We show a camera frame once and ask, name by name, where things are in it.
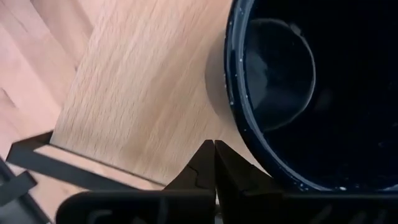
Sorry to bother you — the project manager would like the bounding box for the dark blue speckled mug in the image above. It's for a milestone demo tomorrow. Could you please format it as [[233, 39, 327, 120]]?
[[223, 0, 398, 192]]

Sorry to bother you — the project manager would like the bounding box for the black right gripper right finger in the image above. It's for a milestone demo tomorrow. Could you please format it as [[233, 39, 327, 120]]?
[[215, 139, 398, 224]]

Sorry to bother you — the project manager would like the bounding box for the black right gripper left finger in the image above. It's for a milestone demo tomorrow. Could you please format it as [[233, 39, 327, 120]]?
[[55, 139, 217, 224]]

